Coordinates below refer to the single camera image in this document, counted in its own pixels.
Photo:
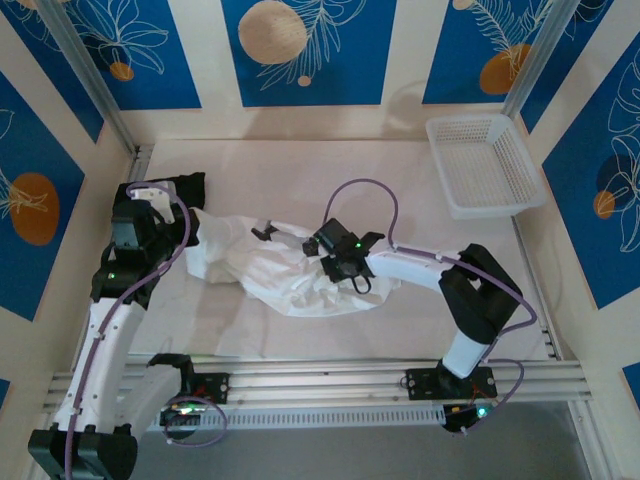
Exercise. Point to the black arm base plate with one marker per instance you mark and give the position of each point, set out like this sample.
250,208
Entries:
422,385
215,387

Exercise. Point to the blue floral wall panel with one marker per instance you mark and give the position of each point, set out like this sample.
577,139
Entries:
575,225
60,85
550,95
165,80
350,75
30,280
450,60

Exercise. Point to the black folded t-shirt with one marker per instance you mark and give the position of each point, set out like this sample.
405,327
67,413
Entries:
192,187

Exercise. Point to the white perforated plastic basket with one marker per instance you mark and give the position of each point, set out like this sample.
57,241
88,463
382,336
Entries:
485,165

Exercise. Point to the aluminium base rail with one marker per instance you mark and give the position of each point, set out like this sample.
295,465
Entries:
320,385

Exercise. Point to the black controller board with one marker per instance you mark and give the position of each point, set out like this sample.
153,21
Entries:
180,416
460,417

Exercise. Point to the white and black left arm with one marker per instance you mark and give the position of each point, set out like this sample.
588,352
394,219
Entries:
100,360

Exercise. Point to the white t-shirt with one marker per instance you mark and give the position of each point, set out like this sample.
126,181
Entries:
280,280

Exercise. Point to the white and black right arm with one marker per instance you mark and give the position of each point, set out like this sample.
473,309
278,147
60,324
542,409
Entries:
410,267

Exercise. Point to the aluminium frame post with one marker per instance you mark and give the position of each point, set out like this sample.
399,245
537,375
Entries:
90,85
545,50

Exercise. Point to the aluminium side rail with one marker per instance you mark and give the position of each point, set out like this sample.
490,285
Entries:
535,280
135,170

